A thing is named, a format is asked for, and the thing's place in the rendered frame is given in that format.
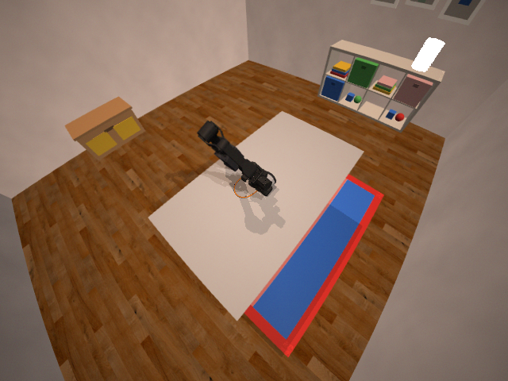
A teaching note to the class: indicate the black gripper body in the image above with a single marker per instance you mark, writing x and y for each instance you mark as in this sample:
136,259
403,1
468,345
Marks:
265,193

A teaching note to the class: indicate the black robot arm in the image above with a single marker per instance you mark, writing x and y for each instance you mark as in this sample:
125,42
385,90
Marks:
252,171

